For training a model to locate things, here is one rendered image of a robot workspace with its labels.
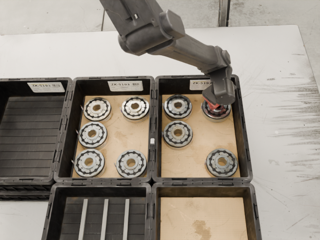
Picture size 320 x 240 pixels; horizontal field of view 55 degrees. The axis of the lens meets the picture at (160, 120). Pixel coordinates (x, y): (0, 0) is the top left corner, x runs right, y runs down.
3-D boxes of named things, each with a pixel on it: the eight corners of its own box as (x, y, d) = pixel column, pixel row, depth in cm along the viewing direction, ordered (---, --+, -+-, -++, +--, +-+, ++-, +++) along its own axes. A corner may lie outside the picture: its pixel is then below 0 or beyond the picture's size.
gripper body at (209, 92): (236, 90, 104) (240, 76, 98) (214, 106, 102) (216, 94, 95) (223, 78, 107) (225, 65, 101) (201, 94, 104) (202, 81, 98)
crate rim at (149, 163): (75, 80, 115) (73, 76, 113) (155, 79, 113) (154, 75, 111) (55, 185, 95) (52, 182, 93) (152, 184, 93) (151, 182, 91)
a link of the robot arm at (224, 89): (225, 46, 88) (197, 57, 92) (229, 78, 82) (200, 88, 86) (239, 69, 97) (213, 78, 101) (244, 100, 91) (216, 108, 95)
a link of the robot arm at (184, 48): (163, 1, 53) (114, 26, 58) (172, 32, 52) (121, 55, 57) (229, 46, 91) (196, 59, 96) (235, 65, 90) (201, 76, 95)
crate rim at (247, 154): (155, 79, 113) (155, 75, 111) (237, 77, 112) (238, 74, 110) (152, 184, 93) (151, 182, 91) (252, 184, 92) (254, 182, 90)
